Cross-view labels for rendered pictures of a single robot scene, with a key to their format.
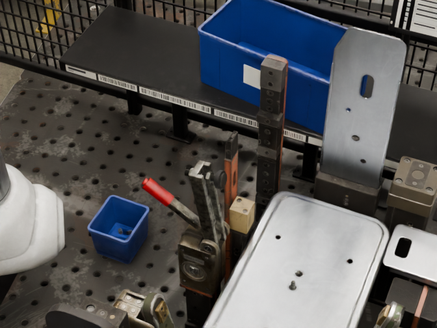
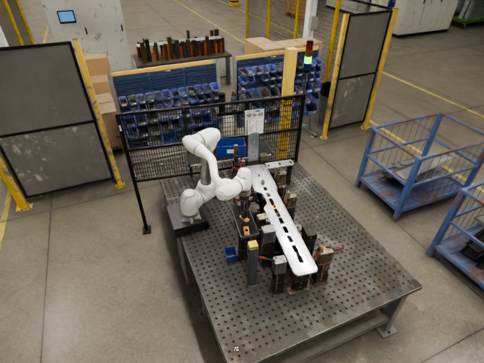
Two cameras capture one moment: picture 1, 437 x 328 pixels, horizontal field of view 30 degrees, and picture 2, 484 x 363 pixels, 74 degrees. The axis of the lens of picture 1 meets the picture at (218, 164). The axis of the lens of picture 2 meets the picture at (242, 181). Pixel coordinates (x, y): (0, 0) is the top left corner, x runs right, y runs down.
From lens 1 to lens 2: 2.06 m
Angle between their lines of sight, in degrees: 30
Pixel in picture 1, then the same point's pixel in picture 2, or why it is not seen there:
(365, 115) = (254, 147)
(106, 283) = (217, 202)
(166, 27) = not seen: hidden behind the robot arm
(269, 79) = (235, 148)
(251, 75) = (228, 150)
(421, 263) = (272, 166)
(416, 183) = (264, 155)
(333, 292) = (265, 173)
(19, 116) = (169, 187)
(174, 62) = not seen: hidden behind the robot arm
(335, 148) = (250, 155)
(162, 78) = not seen: hidden behind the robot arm
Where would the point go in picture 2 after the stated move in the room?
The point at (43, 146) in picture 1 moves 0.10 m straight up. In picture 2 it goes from (180, 189) to (179, 182)
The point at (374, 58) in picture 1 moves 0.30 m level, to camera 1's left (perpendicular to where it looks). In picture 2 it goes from (254, 136) to (230, 146)
